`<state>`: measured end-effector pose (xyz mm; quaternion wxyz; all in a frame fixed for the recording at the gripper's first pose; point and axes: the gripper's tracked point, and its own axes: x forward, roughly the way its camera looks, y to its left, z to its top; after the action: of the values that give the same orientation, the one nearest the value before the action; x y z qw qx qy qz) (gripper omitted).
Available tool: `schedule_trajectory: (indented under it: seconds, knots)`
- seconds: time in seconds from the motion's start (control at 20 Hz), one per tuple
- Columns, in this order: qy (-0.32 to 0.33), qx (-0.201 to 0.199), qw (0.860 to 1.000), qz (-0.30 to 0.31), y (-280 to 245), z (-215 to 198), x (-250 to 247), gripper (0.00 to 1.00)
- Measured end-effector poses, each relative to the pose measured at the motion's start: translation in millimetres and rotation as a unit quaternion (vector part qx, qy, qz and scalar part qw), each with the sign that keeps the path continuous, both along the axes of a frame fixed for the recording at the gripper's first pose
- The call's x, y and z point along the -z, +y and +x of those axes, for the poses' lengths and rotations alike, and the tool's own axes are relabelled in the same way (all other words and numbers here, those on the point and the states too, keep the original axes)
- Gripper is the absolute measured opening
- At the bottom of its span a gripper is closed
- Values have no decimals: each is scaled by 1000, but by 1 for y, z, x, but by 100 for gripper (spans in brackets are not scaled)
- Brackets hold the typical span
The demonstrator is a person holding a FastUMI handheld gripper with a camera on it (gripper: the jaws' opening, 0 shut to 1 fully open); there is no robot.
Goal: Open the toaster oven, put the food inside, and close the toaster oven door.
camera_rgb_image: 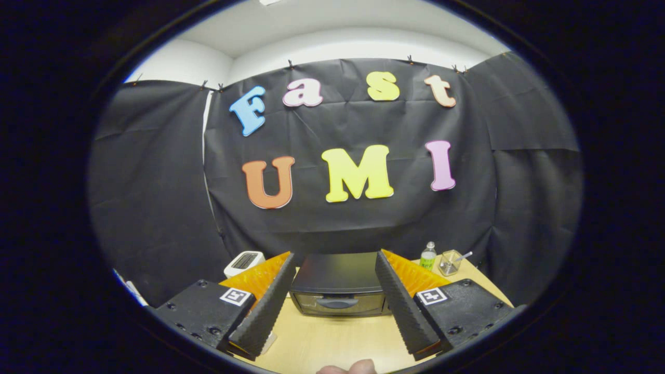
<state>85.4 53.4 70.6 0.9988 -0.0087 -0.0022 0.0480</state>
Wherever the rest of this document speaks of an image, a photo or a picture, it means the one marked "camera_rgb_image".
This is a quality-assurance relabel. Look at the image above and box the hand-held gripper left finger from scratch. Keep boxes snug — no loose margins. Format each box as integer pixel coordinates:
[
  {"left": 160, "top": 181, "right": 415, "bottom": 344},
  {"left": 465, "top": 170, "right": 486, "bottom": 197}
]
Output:
[{"left": 155, "top": 252, "right": 297, "bottom": 362}]

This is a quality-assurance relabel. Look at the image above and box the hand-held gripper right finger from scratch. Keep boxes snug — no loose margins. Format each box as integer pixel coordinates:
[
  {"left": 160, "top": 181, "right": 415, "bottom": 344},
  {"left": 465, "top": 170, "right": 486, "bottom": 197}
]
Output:
[{"left": 375, "top": 249, "right": 520, "bottom": 362}]

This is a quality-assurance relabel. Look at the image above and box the black toaster oven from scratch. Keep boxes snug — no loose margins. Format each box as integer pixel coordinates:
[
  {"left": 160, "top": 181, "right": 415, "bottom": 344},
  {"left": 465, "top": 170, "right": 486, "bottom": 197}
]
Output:
[{"left": 289, "top": 252, "right": 391, "bottom": 317}]

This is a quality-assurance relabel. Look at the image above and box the white bread toaster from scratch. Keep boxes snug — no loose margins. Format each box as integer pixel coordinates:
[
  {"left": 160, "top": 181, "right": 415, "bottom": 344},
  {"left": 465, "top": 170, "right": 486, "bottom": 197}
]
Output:
[{"left": 223, "top": 251, "right": 265, "bottom": 278}]

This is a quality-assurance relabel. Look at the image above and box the clear bottle green label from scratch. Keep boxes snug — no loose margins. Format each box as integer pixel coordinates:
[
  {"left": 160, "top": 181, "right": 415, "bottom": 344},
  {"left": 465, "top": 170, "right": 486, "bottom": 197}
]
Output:
[{"left": 420, "top": 242, "right": 437, "bottom": 272}]

